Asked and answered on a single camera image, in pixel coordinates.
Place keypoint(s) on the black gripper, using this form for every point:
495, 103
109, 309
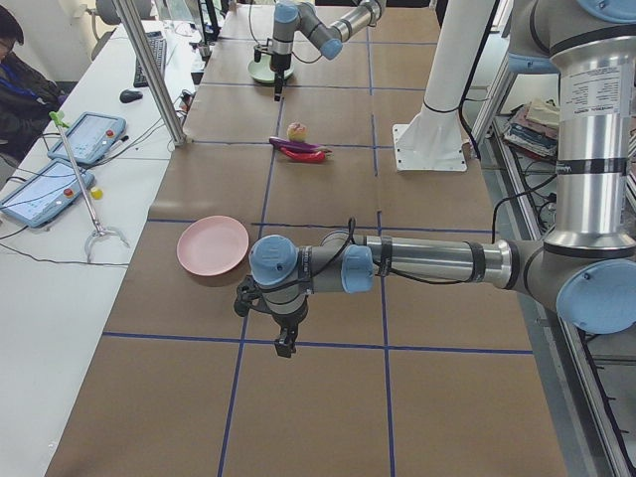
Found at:
288, 323
280, 63

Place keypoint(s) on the pink peach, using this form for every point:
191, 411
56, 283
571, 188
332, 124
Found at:
297, 132

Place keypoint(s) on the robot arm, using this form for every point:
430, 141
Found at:
291, 17
349, 107

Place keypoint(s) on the green plate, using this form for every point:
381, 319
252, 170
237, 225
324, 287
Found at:
261, 71

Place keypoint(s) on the purple eggplant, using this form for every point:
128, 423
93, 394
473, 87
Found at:
296, 146

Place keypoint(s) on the red chili pepper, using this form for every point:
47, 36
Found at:
313, 157

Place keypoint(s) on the pink plate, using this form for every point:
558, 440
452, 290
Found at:
212, 246

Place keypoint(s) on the black computer mouse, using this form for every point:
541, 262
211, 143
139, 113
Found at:
130, 95

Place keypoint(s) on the teach pendant far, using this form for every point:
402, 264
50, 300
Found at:
92, 135

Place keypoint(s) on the teach pendant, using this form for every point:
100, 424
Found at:
44, 196
92, 135

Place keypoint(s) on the reacher grabber tool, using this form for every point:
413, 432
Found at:
99, 230

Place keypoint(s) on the teach pendant near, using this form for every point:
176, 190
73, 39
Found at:
44, 196

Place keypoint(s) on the seated person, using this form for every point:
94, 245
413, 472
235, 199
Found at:
27, 97

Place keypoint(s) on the stack of magazines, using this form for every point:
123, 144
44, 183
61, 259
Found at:
534, 127

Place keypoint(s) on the aluminium frame post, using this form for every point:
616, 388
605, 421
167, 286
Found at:
130, 19

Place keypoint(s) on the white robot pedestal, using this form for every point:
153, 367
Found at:
432, 141

